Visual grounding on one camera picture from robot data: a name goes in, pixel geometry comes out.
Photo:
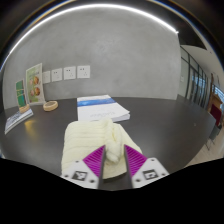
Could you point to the long ceiling light strip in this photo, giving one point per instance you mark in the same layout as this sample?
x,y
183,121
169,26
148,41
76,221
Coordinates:
x,y
90,6

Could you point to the dark-framed glass partition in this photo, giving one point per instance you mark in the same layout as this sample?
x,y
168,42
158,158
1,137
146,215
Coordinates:
x,y
196,80

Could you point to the cream knitted towel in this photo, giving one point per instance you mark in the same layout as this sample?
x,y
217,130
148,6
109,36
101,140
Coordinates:
x,y
83,140

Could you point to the red chair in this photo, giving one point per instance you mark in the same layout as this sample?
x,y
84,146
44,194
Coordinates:
x,y
216,115

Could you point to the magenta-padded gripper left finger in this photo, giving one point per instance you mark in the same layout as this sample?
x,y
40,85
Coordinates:
x,y
85,171

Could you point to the small card in wooden stand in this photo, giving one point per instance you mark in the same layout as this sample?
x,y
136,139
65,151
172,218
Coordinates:
x,y
21,95

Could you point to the grey chair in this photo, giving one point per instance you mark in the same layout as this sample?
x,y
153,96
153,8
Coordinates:
x,y
214,135

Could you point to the large upright menu sign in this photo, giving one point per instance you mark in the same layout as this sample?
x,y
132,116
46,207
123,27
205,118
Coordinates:
x,y
35,85

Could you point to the grey-blue magazine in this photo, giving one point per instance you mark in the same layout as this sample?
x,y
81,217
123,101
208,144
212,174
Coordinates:
x,y
16,120

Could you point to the white book with blue stripe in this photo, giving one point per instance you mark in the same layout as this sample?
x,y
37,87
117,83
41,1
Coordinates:
x,y
100,110

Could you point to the white wall socket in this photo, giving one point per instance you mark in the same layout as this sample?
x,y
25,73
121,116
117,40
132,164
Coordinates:
x,y
56,74
83,71
69,72
46,77

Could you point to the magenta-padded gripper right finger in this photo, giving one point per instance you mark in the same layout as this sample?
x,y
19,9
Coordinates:
x,y
146,171

